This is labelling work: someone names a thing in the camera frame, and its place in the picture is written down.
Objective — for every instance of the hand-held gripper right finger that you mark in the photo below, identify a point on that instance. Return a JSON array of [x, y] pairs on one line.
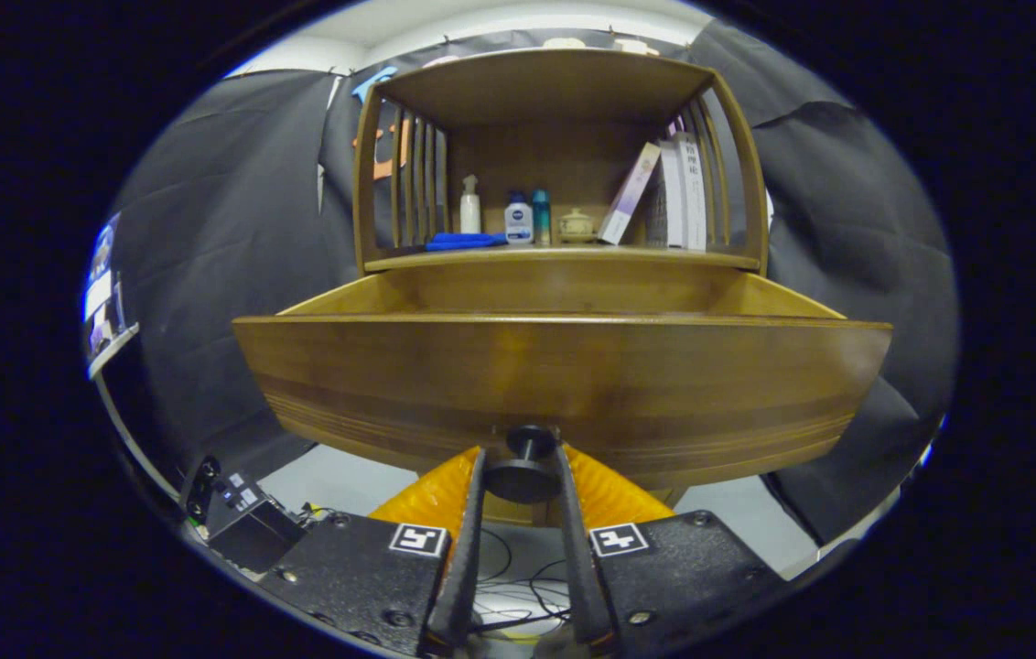
[[580, 567]]

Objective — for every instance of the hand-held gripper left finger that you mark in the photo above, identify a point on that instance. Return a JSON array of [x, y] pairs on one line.
[[465, 567]]

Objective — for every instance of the wooden drawer with black knob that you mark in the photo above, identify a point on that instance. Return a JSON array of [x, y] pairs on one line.
[[573, 375]]

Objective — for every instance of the wooden countertop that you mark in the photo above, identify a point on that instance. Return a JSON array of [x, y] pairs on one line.
[[564, 255]]

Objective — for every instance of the wooden cabinet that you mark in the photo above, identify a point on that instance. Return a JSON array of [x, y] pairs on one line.
[[564, 91]]

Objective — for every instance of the black electronic box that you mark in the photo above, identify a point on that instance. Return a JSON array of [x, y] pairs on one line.
[[248, 531]]

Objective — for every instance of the blue folded cloth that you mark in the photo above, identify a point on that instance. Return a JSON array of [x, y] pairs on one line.
[[463, 242]]

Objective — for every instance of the beige lidded tea cup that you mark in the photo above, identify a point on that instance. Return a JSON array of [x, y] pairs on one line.
[[577, 227]]

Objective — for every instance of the white bottle with blue cap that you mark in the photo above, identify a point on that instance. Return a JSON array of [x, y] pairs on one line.
[[518, 224]]

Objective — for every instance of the teal blue bottle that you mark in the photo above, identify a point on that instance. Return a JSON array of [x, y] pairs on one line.
[[541, 220]]

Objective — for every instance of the white pump bottle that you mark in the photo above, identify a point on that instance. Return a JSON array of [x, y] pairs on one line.
[[470, 215]]

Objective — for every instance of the dark patterned book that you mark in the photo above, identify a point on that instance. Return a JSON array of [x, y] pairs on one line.
[[655, 220]]

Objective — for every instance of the purple and white book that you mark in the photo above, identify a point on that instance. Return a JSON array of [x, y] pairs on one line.
[[628, 197]]

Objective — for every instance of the thick white book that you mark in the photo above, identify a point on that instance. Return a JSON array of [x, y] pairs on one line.
[[694, 192]]

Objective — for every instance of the white side table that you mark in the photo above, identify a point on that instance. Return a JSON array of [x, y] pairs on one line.
[[111, 352]]

